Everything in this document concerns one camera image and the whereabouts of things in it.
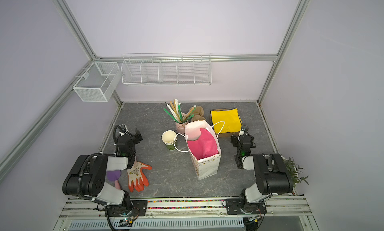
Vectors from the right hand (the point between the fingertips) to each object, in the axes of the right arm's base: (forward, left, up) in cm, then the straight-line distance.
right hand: (242, 132), depth 94 cm
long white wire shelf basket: (+36, +49, +23) cm, 65 cm away
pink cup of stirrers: (+11, +43, +9) cm, 45 cm away
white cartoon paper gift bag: (-27, +24, +13) cm, 38 cm away
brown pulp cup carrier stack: (+22, +29, -7) cm, 37 cm away
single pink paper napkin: (-13, +25, +9) cm, 30 cm away
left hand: (0, +70, +3) cm, 70 cm away
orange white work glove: (-26, +63, -6) cm, 68 cm away
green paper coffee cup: (-4, +46, +2) cm, 47 cm away
